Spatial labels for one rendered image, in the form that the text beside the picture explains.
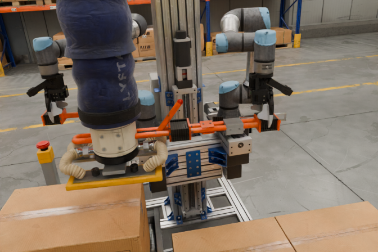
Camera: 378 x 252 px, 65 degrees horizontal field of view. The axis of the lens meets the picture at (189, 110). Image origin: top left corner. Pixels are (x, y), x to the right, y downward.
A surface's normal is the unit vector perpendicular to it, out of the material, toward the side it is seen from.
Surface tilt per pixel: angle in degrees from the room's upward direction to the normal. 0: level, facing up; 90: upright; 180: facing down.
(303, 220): 0
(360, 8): 90
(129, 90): 75
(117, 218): 0
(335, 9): 90
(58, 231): 0
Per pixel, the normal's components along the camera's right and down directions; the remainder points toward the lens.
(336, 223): -0.05, -0.93
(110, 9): 0.71, -0.04
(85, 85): -0.56, 0.09
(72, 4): -0.20, 0.12
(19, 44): 0.21, 0.36
